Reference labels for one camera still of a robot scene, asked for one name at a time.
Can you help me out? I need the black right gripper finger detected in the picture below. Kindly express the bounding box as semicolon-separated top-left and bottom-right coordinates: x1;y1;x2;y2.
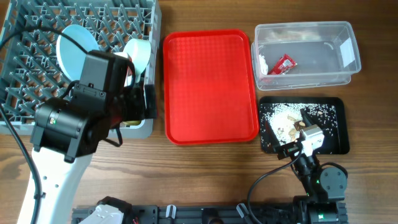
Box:
265;121;280;149
300;108;315;127

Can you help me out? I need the yellow plastic cup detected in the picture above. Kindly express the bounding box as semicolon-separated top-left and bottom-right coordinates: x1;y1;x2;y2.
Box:
123;120;141;126

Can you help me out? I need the small light blue bowl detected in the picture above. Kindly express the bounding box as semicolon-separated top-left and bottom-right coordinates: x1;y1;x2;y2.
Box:
115;52;133;87

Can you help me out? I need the green bowl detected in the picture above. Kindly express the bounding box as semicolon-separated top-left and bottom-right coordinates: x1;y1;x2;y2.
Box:
123;39;151;76

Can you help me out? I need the large light blue plate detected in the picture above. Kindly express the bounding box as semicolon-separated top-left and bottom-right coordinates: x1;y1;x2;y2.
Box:
56;24;100;81

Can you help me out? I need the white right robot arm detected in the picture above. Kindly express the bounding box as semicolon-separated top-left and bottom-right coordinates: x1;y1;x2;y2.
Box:
257;103;349;223

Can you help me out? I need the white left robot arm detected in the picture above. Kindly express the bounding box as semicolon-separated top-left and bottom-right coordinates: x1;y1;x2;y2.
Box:
17;50;157;223

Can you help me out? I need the black waste tray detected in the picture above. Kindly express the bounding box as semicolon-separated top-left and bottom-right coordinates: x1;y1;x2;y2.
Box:
259;96;350;154

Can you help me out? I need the clear plastic waste bin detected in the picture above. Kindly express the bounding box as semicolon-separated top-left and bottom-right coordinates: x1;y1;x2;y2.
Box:
251;21;362;91

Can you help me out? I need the grey dishwasher rack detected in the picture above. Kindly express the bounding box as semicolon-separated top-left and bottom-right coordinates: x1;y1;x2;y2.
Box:
1;0;162;136

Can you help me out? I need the food scraps and rice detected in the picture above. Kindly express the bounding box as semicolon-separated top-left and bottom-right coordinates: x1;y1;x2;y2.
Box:
259;103;340;154

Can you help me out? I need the red sauce packet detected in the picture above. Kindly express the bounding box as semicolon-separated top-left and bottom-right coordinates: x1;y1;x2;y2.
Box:
269;54;297;75

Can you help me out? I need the red plastic tray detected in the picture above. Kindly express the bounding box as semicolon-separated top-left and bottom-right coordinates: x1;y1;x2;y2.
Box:
163;29;259;145

